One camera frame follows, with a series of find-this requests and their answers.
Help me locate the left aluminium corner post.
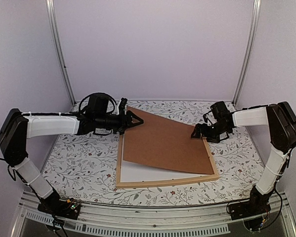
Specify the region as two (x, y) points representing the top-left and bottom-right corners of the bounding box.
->
(45, 0), (76, 105)

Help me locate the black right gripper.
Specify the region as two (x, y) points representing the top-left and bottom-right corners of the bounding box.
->
(191, 122), (229, 144)

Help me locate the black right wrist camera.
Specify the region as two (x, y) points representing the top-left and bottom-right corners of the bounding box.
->
(203, 101), (230, 123)

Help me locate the light wooden picture frame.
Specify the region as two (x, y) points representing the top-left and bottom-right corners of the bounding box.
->
(116, 136), (219, 189)

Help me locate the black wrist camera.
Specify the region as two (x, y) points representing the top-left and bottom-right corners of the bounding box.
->
(203, 101), (230, 123)
(78, 92), (117, 119)

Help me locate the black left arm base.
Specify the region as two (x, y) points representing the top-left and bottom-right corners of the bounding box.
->
(38, 191), (81, 220)

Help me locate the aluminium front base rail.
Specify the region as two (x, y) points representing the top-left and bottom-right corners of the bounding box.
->
(11, 192), (296, 237)

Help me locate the aluminium corner post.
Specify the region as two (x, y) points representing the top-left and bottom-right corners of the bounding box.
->
(45, 0), (76, 105)
(232, 0), (261, 106)

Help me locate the brown backing board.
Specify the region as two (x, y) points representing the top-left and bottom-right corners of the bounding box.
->
(123, 107), (216, 175)

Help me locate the photo with white border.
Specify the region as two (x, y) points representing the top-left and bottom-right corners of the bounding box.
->
(116, 140), (206, 183)

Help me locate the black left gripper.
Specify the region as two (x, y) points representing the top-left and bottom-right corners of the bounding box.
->
(95, 110), (144, 135)

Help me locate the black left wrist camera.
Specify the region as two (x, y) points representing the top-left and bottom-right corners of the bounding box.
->
(78, 92), (117, 119)

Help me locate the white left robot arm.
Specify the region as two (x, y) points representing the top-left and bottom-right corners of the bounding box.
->
(0, 93), (144, 214)

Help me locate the right aluminium corner post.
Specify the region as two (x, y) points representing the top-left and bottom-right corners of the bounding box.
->
(232, 0), (261, 106)

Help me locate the floral patterned table cover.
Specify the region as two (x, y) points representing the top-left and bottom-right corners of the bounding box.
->
(38, 100), (274, 207)

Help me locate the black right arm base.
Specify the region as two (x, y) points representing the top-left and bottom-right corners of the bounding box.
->
(226, 185), (274, 220)

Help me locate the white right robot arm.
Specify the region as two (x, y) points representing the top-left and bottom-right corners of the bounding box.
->
(191, 101), (296, 195)

